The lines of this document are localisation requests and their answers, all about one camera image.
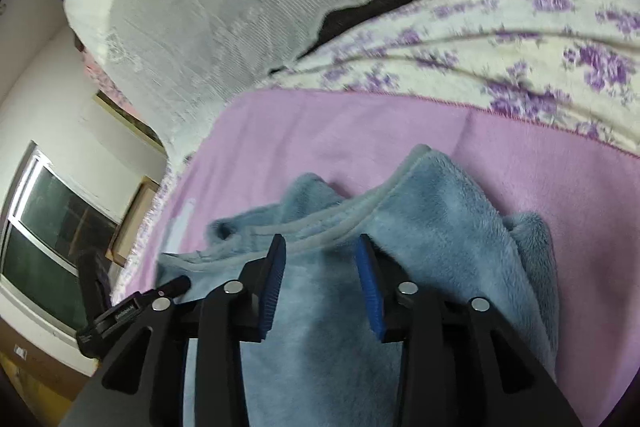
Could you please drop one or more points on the pink floral hanging cloth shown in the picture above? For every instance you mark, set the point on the pink floral hanging cloth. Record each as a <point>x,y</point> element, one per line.
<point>100,74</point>

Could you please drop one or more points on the sliding glass window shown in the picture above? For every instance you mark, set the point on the sliding glass window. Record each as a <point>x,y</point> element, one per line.
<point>50,232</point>

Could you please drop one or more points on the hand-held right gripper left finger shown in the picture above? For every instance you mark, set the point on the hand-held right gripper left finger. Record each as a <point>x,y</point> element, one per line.
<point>272,287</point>

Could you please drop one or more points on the white lace cloth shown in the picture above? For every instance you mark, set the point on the white lace cloth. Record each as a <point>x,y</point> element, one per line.
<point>200,7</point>

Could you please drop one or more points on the white purple floral bedsheet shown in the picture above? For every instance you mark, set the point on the white purple floral bedsheet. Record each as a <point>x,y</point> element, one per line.
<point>500,47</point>

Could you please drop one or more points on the wooden picture frame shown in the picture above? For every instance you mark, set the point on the wooden picture frame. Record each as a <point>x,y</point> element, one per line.
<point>135,217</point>

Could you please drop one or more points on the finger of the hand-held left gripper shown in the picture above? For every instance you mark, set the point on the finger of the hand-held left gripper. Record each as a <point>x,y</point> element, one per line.
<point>172,287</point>

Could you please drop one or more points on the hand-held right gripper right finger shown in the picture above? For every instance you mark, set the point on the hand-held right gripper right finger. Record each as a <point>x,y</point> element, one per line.
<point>370,292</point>

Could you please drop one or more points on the blue fleece jacket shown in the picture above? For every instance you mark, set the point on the blue fleece jacket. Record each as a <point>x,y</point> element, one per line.
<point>440,217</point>

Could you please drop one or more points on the tall framed green painting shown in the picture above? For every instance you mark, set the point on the tall framed green painting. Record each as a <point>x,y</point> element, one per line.
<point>135,122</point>

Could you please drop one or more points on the pink purple blanket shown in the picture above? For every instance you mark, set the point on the pink purple blanket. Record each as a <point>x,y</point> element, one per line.
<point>350,142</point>

